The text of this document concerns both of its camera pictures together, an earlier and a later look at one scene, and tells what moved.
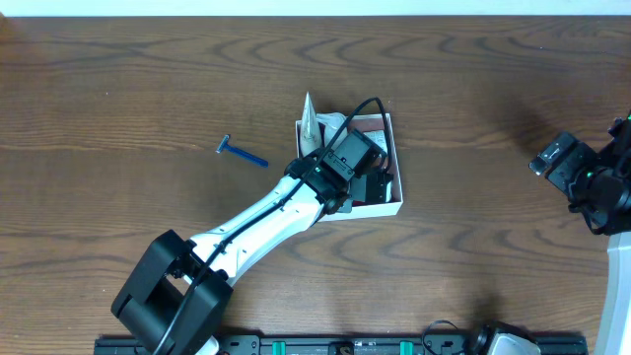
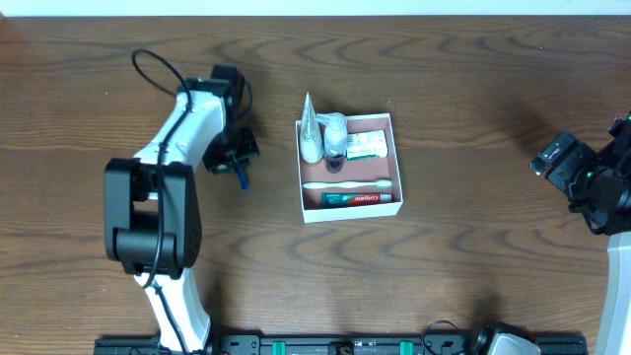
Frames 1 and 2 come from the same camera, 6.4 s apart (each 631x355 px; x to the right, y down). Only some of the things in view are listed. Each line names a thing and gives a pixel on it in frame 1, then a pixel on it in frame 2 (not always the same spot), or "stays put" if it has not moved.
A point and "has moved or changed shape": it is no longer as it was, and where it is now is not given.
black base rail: (339, 344) stays put
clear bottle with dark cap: (327, 125) stays put
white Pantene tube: (311, 139) stays put
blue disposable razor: (224, 146) has moved or changed shape
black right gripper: (562, 164) stays put
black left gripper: (374, 186) → (229, 161)
